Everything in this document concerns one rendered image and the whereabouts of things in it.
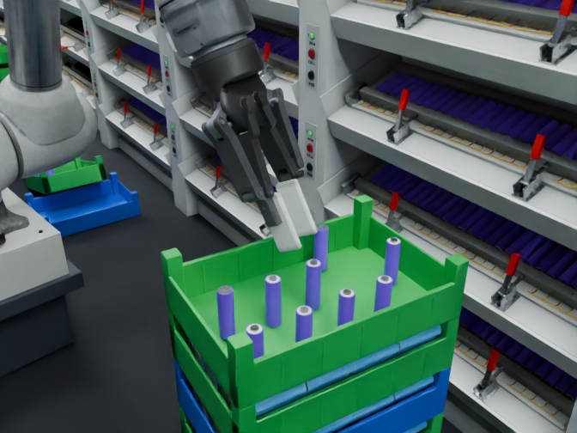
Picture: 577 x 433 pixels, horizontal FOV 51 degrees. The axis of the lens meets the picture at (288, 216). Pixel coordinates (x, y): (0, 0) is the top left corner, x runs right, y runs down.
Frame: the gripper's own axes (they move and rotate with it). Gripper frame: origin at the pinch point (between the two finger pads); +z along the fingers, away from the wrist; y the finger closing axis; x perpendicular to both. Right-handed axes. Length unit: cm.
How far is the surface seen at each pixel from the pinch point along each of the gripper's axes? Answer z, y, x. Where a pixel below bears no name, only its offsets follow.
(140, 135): -8, -99, -126
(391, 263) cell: 11.5, -8.6, 5.8
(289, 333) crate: 12.0, 6.0, -1.6
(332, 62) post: -12, -51, -16
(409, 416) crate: 30.0, -2.1, 4.4
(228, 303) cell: 5.1, 10.4, -4.2
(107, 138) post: -11, -110, -156
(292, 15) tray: -23, -56, -23
